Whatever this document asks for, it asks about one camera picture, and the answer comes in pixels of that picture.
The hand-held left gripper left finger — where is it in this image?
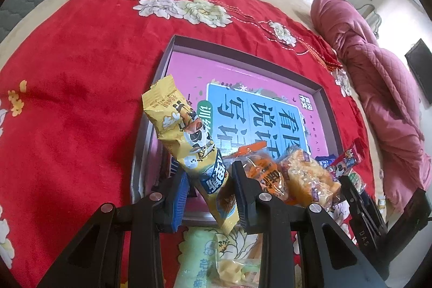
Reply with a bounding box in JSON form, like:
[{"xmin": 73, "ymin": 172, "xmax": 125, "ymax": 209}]
[{"xmin": 37, "ymin": 168, "xmax": 190, "ymax": 288}]

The metal rack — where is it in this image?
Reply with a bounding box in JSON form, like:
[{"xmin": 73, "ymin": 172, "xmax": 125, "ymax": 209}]
[{"xmin": 357, "ymin": 3, "xmax": 383, "ymax": 36}]

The orange snack packet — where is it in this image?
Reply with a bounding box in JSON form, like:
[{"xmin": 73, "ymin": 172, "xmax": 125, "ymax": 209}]
[{"xmin": 224, "ymin": 144, "xmax": 290, "ymax": 205}]

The grey cardboard box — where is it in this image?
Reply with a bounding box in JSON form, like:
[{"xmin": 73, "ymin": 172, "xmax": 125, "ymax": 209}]
[{"xmin": 130, "ymin": 35, "xmax": 345, "ymax": 223}]

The red floral blanket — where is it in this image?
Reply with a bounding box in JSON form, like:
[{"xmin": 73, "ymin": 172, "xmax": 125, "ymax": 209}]
[{"xmin": 0, "ymin": 0, "xmax": 376, "ymax": 288}]

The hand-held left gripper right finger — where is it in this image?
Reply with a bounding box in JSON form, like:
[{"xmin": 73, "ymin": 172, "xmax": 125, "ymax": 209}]
[{"xmin": 230, "ymin": 160, "xmax": 389, "ymax": 288}]

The clear bread packet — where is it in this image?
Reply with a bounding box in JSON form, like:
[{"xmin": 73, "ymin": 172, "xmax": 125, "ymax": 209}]
[{"xmin": 278, "ymin": 148, "xmax": 342, "ymax": 210}]

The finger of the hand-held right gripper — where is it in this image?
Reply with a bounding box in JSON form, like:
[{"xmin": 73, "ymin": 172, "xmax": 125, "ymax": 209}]
[{"xmin": 338, "ymin": 175, "xmax": 389, "ymax": 237}]

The red and blue candy packet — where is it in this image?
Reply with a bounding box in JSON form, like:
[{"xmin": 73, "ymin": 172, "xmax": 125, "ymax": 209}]
[{"xmin": 315, "ymin": 141, "xmax": 364, "ymax": 178}]

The pink quilt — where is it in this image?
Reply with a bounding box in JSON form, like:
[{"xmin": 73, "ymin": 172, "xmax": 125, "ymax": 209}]
[{"xmin": 310, "ymin": 0, "xmax": 432, "ymax": 213}]

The pink book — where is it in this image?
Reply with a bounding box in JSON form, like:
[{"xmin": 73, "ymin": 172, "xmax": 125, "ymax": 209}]
[{"xmin": 162, "ymin": 50, "xmax": 330, "ymax": 218}]

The pale green snack packet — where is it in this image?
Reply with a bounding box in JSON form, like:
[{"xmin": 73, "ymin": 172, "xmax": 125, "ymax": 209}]
[{"xmin": 174, "ymin": 225, "xmax": 231, "ymax": 288}]

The black television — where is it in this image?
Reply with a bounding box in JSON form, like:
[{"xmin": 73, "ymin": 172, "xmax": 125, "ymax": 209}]
[{"xmin": 405, "ymin": 38, "xmax": 432, "ymax": 107}]

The yellow snack packet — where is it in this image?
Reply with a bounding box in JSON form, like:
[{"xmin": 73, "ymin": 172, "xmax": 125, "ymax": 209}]
[{"xmin": 141, "ymin": 74, "xmax": 242, "ymax": 237}]

